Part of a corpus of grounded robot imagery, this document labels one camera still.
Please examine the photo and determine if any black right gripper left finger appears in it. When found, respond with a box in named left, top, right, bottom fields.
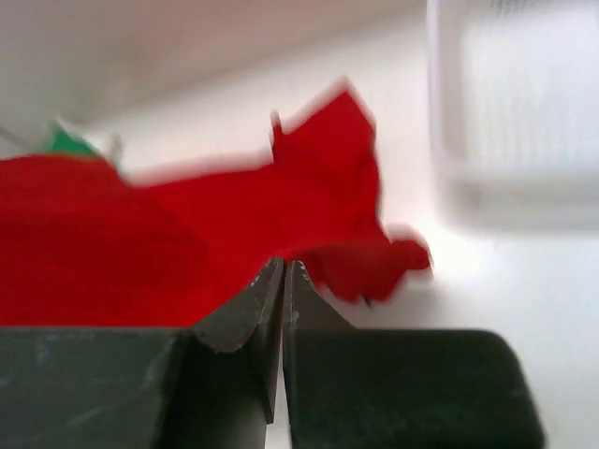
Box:
left=1, top=258, right=285, bottom=448

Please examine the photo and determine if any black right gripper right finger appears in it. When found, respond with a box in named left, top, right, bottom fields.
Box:
left=283, top=261, right=546, bottom=449

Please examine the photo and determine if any red t shirt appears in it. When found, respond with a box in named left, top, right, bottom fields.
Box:
left=1, top=87, right=431, bottom=326

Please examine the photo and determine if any green t shirt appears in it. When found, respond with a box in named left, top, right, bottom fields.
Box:
left=41, top=122, right=99, bottom=157

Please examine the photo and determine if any white t shirt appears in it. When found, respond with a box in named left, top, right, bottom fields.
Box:
left=52, top=119, right=123, bottom=165

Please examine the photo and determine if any white plastic basket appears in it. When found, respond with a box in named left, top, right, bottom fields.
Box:
left=426, top=1, right=598, bottom=231

